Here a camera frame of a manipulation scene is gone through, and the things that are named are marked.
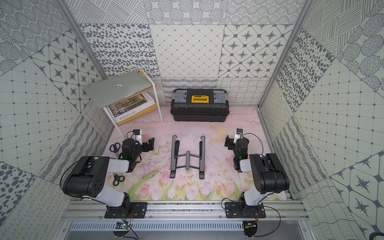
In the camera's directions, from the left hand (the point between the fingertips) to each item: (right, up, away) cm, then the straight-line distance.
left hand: (144, 136), depth 94 cm
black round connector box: (+60, -42, -22) cm, 76 cm away
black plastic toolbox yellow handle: (+35, +21, +7) cm, 42 cm away
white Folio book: (-9, +20, 0) cm, 22 cm away
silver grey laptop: (-14, +28, -12) cm, 33 cm away
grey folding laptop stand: (+20, -10, -6) cm, 24 cm away
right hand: (+59, -1, +1) cm, 59 cm away
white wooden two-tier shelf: (0, +17, +3) cm, 17 cm away
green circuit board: (-3, -40, -24) cm, 46 cm away
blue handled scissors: (-20, -8, +2) cm, 22 cm away
